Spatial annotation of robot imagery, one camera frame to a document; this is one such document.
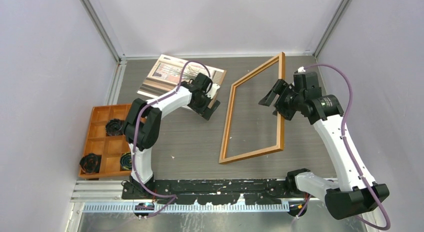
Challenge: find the black tape roll upper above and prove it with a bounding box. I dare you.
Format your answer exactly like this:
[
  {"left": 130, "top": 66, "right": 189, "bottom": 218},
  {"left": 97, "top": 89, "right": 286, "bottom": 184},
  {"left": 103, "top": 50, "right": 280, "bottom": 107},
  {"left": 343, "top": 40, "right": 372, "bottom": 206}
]
[{"left": 105, "top": 118, "right": 124, "bottom": 137}]

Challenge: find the orange compartment tray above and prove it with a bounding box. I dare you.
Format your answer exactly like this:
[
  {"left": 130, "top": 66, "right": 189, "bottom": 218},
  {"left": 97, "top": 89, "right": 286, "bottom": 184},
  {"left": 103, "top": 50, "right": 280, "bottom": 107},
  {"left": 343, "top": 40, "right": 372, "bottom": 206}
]
[{"left": 78, "top": 103, "right": 131, "bottom": 179}]

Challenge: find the black tape roll lower left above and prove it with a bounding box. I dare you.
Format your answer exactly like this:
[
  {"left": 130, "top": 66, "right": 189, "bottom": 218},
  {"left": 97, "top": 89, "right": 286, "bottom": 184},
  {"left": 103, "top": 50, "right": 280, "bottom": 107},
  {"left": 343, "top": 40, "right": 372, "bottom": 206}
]
[{"left": 79, "top": 153, "right": 102, "bottom": 175}]

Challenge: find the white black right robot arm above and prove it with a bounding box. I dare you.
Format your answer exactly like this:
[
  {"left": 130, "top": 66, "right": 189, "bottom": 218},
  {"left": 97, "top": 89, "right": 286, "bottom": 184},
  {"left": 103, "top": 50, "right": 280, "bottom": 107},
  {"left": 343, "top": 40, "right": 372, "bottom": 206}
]
[{"left": 259, "top": 71, "right": 390, "bottom": 220}]

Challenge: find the dark striped tape roll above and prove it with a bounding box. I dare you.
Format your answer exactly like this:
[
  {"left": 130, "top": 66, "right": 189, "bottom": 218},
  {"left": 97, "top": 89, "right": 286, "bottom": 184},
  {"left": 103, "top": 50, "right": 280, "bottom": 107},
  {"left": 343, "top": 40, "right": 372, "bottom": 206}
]
[{"left": 119, "top": 152, "right": 133, "bottom": 171}]

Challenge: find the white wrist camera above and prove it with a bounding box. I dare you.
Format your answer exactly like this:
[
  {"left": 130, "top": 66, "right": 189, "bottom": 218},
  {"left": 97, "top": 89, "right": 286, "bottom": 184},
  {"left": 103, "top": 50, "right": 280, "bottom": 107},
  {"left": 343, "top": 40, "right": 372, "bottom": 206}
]
[
  {"left": 297, "top": 66, "right": 306, "bottom": 73},
  {"left": 206, "top": 83, "right": 221, "bottom": 99}
]

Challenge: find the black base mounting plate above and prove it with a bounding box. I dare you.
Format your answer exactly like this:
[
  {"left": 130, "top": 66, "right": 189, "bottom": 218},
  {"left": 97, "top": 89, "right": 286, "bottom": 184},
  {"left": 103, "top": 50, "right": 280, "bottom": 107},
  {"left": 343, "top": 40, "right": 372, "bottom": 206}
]
[{"left": 121, "top": 178, "right": 308, "bottom": 206}]

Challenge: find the black tape roll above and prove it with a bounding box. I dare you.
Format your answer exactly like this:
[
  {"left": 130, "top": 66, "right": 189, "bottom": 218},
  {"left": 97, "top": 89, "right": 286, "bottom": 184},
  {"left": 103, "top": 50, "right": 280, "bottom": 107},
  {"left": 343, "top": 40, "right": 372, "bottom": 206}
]
[
  {"left": 79, "top": 153, "right": 102, "bottom": 175},
  {"left": 105, "top": 118, "right": 124, "bottom": 137}
]

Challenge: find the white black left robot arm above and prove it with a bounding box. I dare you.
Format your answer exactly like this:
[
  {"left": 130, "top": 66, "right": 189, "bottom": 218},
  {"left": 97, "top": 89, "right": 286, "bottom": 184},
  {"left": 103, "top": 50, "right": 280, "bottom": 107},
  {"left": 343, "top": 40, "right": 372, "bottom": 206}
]
[{"left": 122, "top": 73, "right": 220, "bottom": 199}]

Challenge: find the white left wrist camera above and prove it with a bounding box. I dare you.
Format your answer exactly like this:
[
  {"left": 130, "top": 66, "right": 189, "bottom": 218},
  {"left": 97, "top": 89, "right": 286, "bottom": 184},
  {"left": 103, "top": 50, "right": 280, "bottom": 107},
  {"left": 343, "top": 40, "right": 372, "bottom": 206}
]
[{"left": 206, "top": 83, "right": 221, "bottom": 99}]

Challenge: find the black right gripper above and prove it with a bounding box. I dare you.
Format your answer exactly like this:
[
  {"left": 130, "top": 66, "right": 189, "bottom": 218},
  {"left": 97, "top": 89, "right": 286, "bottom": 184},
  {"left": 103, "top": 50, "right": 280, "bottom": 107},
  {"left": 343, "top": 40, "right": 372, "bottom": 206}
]
[{"left": 258, "top": 78, "right": 304, "bottom": 121}]

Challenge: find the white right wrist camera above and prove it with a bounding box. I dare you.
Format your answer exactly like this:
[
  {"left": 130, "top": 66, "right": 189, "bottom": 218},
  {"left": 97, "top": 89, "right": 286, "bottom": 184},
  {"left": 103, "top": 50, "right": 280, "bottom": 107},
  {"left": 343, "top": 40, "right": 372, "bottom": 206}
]
[{"left": 297, "top": 66, "right": 306, "bottom": 73}]

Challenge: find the orange wooden picture frame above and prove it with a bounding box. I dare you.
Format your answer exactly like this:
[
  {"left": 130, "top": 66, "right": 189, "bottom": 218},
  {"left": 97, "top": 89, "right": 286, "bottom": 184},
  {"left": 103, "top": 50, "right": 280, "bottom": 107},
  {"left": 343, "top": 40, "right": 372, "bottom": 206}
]
[{"left": 218, "top": 51, "right": 287, "bottom": 165}]

